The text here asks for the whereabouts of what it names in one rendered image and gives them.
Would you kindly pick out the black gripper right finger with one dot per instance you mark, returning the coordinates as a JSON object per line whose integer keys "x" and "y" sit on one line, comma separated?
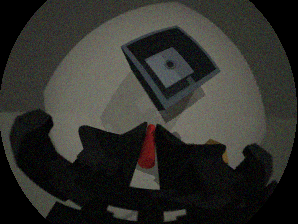
{"x": 173, "y": 156}

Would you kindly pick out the red peg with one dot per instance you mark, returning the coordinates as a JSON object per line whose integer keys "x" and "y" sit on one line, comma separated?
{"x": 148, "y": 150}

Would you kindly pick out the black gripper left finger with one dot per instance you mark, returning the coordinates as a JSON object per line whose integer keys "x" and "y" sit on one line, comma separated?
{"x": 126, "y": 147}

